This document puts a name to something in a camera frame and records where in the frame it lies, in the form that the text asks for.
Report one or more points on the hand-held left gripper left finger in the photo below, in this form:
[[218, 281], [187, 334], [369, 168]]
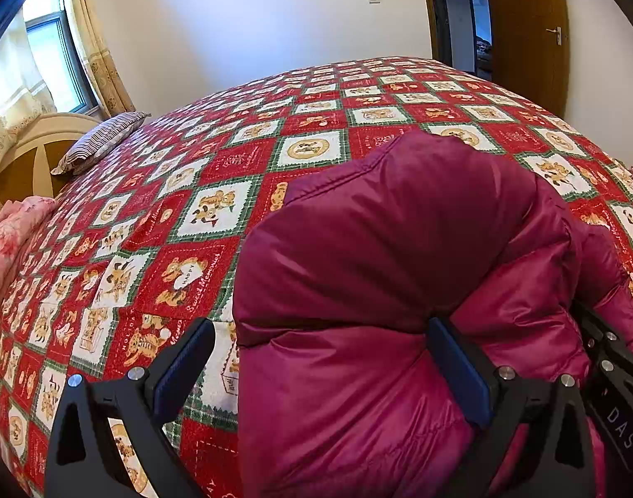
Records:
[[184, 368]]

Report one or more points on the window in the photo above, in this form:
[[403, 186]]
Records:
[[62, 46]]

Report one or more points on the magenta down jacket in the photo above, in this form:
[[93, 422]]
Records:
[[373, 244]]

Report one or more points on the pink floral quilt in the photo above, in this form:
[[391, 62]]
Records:
[[10, 238]]

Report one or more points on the brown wooden door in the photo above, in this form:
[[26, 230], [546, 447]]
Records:
[[524, 36]]

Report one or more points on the striped pillow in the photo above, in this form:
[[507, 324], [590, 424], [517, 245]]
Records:
[[98, 140]]

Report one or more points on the sheer white curtain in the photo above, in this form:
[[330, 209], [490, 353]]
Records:
[[10, 93]]

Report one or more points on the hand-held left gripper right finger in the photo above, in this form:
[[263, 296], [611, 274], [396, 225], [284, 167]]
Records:
[[459, 373]]

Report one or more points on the dark door frame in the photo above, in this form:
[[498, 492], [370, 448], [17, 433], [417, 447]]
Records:
[[441, 10]]

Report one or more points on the cream wooden headboard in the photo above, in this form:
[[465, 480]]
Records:
[[31, 166]]

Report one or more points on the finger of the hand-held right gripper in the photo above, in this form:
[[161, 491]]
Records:
[[599, 334]]

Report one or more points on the red printed patchwork bedspread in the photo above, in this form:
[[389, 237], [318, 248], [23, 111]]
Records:
[[166, 207]]

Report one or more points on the beige patterned curtain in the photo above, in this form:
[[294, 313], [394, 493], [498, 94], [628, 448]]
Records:
[[98, 52]]

